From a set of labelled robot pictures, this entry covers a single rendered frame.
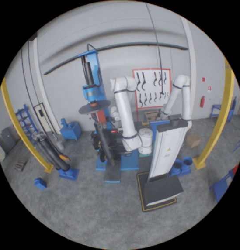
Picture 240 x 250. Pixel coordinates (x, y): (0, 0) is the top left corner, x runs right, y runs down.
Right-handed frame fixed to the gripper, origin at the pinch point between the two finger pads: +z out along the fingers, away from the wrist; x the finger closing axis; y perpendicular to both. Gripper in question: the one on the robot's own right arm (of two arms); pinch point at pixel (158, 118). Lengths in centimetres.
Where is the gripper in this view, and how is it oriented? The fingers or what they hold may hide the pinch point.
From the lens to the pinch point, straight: 165.4
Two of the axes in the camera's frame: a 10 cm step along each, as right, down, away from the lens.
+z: -0.5, 5.9, 8.0
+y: 2.1, 7.9, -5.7
